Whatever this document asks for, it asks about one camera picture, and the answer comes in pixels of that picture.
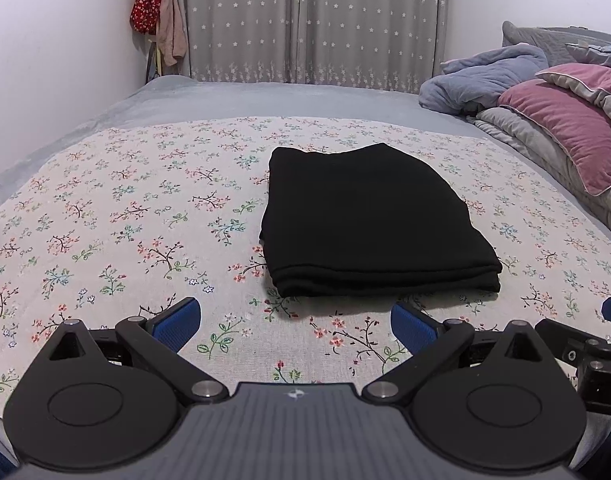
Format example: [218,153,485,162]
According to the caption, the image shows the grey bed cover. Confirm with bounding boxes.
[0,75,611,256]

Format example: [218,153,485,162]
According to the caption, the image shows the black pants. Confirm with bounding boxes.
[259,142,503,298]

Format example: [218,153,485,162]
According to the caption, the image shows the grey star-patterned curtain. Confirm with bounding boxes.
[163,0,449,95]

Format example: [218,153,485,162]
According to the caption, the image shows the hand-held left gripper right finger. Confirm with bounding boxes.
[361,301,549,405]

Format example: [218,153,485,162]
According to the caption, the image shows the blue-grey blanket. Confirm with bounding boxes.
[418,44,549,117]

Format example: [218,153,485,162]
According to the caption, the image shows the pink pillow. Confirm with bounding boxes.
[534,62,611,108]
[497,79,611,197]

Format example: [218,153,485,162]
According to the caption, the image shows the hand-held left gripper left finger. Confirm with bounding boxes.
[46,297,230,403]

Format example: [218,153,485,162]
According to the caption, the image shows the red floral hanging cloth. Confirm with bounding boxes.
[130,0,163,37]

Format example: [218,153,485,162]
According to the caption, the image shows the pink hanging cloth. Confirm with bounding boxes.
[157,0,189,67]

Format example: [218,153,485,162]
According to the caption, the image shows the grey pillow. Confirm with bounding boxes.
[502,20,611,68]

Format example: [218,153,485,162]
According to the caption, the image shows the floral print bed sheet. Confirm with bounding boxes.
[0,116,611,461]

